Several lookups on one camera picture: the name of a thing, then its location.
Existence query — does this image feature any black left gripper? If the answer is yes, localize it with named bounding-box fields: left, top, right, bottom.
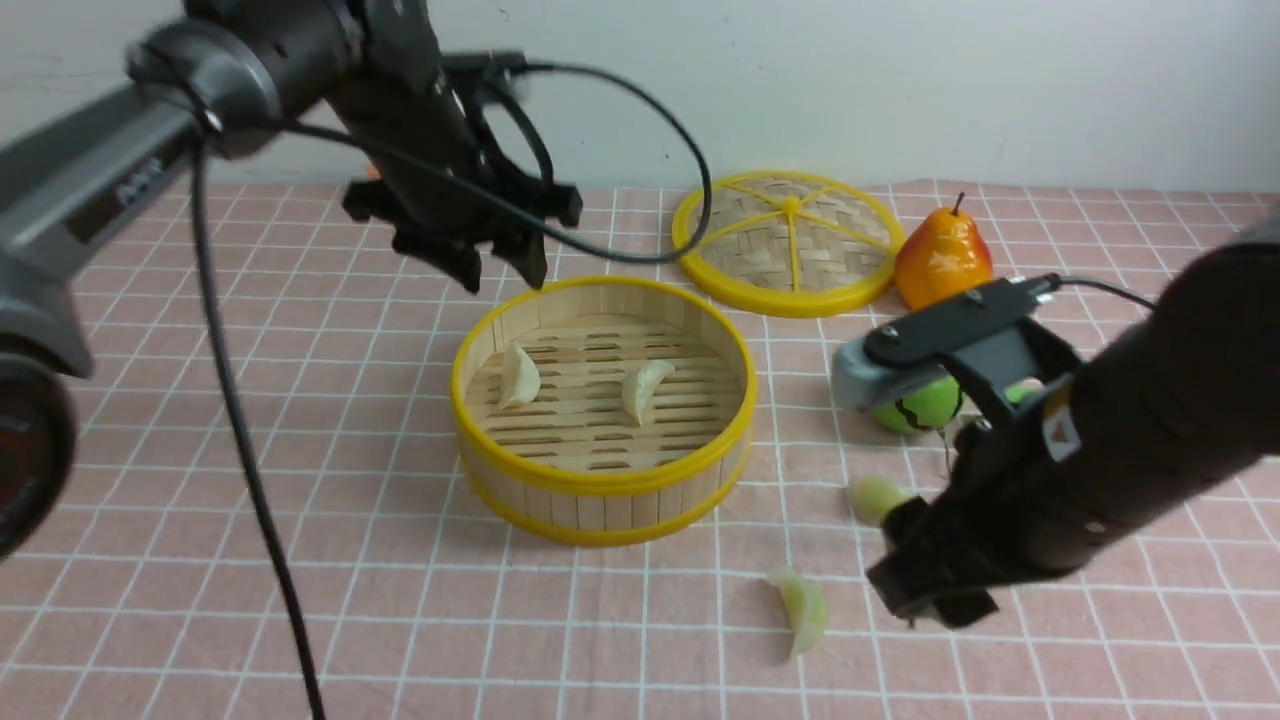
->
left=330, top=40, right=582, bottom=295

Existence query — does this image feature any bamboo steamer tray yellow rim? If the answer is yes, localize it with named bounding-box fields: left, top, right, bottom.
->
left=451, top=275, right=759, bottom=546

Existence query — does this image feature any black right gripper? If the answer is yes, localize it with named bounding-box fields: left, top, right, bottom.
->
left=867, top=320, right=1082, bottom=629

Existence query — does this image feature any woven bamboo steamer lid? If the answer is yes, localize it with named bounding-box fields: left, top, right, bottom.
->
left=669, top=170, right=906, bottom=319

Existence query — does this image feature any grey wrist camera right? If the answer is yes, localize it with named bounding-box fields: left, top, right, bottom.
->
left=831, top=275, right=1083, bottom=424

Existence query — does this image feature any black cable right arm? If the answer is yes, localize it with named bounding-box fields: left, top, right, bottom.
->
left=1041, top=275, right=1158, bottom=309

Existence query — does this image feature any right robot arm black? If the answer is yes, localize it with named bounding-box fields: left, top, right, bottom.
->
left=838, top=210, right=1277, bottom=629

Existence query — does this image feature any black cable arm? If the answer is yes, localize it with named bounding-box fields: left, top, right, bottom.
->
left=1041, top=275, right=1158, bottom=309
left=189, top=60, right=713, bottom=720

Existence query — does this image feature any orange toy pear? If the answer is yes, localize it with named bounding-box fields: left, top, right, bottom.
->
left=893, top=192, right=995, bottom=311

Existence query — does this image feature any greenish dumpling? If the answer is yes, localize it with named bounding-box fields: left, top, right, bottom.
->
left=847, top=475, right=915, bottom=528
left=767, top=566, right=829, bottom=660

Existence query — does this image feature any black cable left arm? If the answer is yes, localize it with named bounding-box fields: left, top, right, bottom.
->
left=189, top=60, right=713, bottom=720

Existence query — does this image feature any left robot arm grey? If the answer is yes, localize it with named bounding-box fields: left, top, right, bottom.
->
left=1, top=1, right=582, bottom=555

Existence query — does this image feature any green toy watermelon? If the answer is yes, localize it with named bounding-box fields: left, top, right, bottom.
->
left=870, top=375, right=982, bottom=437

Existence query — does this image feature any white dumpling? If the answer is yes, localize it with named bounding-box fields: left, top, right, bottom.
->
left=621, top=360, right=675, bottom=427
left=497, top=341, right=541, bottom=410

